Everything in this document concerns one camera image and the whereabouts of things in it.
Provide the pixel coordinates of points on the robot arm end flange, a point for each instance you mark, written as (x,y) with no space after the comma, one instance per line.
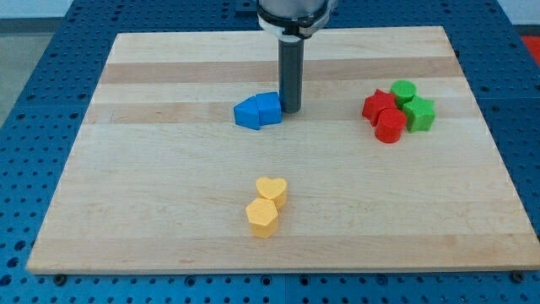
(294,20)

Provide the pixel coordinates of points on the yellow hexagon block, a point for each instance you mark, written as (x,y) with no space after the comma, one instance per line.
(263,217)

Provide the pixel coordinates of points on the yellow heart block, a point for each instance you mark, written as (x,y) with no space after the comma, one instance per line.
(275,189)

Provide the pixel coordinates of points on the blue triangle block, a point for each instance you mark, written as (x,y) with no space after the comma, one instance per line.
(246,114)

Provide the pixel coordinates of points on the blue cube block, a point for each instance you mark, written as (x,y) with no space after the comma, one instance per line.
(269,108)

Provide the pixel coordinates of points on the wooden board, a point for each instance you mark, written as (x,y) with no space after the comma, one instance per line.
(159,175)

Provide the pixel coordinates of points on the grey cylindrical pointer rod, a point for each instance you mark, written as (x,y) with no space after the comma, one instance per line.
(290,72)

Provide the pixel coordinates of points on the red star block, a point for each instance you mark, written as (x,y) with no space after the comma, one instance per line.
(376,103)

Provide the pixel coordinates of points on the red cylinder block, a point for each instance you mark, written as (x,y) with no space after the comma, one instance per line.
(390,125)

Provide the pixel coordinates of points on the green cylinder block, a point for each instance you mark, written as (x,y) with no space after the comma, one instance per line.
(404,90)

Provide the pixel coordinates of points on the green star block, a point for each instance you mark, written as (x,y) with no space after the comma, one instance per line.
(420,114)

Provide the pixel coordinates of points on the blue perforated metal table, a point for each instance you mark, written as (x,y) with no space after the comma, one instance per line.
(41,128)

